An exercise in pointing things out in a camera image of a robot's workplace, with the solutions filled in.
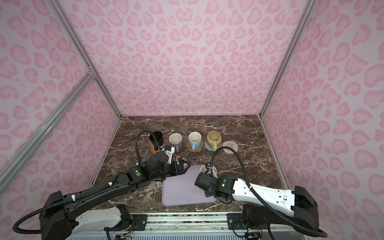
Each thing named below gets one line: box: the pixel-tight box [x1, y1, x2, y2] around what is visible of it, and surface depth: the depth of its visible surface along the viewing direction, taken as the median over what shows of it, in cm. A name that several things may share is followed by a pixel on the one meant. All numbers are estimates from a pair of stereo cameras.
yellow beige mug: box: [206, 130, 222, 152], surface depth 97 cm
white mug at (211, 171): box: [200, 164, 219, 179], surface depth 69 cm
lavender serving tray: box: [161, 164, 217, 207], surface depth 82 cm
